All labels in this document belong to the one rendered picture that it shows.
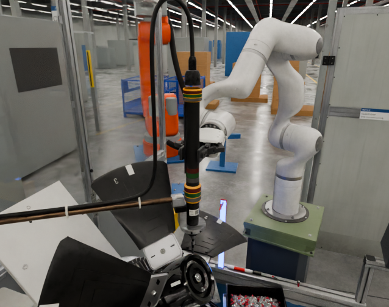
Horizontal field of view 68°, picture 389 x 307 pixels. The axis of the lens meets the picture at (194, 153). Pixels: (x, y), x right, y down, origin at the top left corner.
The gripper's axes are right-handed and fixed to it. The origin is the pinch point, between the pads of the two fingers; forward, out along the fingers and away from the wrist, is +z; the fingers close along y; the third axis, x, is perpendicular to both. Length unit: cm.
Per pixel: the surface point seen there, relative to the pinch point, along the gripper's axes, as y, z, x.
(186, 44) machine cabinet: 389, -996, 34
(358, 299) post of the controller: -52, -35, -63
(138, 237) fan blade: 12.2, 7.7, -22.2
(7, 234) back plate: 39.9, 21.8, -18.5
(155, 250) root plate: 7.4, 7.7, -25.2
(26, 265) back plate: 34.2, 22.9, -25.2
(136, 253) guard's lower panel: 70, -79, -111
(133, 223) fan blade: 14.3, 6.2, -19.4
